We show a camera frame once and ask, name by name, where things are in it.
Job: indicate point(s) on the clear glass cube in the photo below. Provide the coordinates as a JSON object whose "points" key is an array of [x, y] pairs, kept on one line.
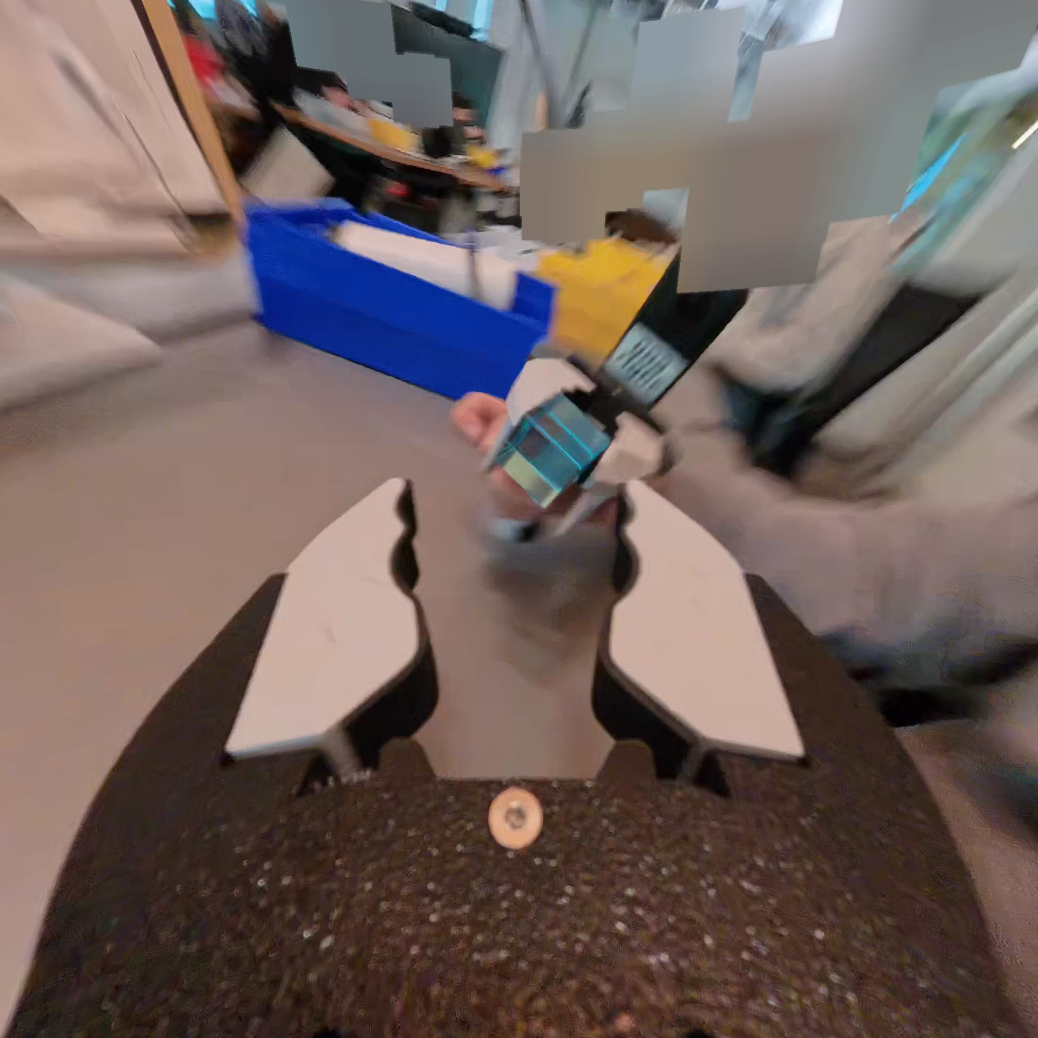
{"points": [[551, 446]]}

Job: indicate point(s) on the cluttered wooden desk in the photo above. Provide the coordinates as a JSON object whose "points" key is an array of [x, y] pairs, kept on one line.
{"points": [[365, 138]]}

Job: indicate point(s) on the blue storage bin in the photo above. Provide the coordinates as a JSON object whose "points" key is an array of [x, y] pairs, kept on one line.
{"points": [[365, 316]]}

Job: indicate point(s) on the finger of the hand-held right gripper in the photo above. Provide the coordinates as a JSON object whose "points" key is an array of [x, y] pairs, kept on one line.
{"points": [[543, 385], [641, 454]]}

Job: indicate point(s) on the black office chair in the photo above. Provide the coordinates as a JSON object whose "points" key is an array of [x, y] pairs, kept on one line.
{"points": [[876, 365]]}

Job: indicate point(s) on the grey desk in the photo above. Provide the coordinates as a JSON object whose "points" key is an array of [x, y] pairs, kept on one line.
{"points": [[162, 527]]}

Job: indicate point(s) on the wooden document stand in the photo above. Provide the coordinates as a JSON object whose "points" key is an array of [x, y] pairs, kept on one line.
{"points": [[195, 97]]}

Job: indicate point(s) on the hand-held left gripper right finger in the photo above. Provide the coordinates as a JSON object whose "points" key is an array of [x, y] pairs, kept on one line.
{"points": [[697, 649]]}

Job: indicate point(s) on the blue pen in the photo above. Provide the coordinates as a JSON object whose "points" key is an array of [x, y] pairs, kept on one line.
{"points": [[474, 272]]}

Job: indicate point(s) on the yellow plastic bin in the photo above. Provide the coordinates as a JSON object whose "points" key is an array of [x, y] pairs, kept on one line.
{"points": [[600, 300]]}

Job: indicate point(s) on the person's right forearm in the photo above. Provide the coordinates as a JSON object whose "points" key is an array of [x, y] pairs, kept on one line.
{"points": [[851, 551]]}

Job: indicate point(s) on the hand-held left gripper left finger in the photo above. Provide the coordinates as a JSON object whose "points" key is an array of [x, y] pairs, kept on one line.
{"points": [[332, 641]]}

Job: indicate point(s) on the white roll in bin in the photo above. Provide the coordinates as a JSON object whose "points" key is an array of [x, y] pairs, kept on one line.
{"points": [[422, 259]]}

